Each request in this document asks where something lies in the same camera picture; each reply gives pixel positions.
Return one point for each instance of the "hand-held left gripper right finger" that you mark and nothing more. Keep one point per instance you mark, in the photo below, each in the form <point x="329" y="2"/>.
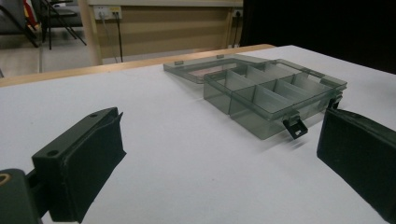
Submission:
<point x="361" y="149"/>

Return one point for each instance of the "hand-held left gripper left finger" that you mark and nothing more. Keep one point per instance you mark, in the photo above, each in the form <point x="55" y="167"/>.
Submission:
<point x="77" y="161"/>

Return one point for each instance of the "clear grey compartment box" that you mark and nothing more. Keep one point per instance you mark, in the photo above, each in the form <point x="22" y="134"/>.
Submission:
<point x="264" y="90"/>

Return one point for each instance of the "black curtain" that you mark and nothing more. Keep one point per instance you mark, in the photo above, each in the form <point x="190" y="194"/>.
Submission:
<point x="320" y="28"/>

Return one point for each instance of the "black folding chair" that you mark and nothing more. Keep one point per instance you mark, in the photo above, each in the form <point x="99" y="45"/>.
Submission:
<point x="59" y="18"/>

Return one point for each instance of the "black metal stand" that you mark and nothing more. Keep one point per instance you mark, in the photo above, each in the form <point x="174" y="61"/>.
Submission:
<point x="18" y="25"/>

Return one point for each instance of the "wooden partition panel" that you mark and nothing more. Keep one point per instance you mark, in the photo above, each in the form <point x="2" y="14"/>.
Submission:
<point x="162" y="28"/>

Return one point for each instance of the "white wall socket strip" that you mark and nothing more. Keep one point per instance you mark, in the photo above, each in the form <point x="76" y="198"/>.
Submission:
<point x="107" y="12"/>

